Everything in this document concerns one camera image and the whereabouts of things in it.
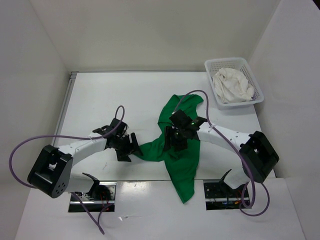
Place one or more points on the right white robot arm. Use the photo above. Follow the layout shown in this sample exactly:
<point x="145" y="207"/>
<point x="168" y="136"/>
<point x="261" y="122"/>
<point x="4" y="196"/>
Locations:
<point x="257" y="155"/>

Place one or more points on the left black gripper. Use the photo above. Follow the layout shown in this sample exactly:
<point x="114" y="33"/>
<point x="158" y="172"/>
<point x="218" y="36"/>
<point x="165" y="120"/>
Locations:
<point x="122" y="155"/>

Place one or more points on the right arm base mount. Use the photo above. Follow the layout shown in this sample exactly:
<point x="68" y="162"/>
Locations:
<point x="221" y="197"/>

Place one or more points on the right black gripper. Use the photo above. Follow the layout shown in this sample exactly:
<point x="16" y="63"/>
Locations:
<point x="169" y="132"/>

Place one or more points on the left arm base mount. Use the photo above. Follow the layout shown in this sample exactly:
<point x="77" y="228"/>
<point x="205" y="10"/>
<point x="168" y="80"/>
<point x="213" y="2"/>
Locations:
<point x="104" y="197"/>

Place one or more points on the green t shirt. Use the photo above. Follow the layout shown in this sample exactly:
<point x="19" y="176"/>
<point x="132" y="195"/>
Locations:
<point x="180" y="165"/>

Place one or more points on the white plastic basket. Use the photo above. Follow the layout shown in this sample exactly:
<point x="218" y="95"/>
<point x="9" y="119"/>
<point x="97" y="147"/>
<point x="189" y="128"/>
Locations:
<point x="238" y="63"/>

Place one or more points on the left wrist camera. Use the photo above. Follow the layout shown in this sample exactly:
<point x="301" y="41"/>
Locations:
<point x="117" y="125"/>

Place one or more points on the white t shirt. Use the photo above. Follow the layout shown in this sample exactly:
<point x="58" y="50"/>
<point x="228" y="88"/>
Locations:
<point x="232" y="86"/>

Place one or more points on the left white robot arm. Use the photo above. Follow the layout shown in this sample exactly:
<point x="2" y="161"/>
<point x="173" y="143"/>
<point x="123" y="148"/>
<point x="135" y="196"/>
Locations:
<point x="52" y="171"/>

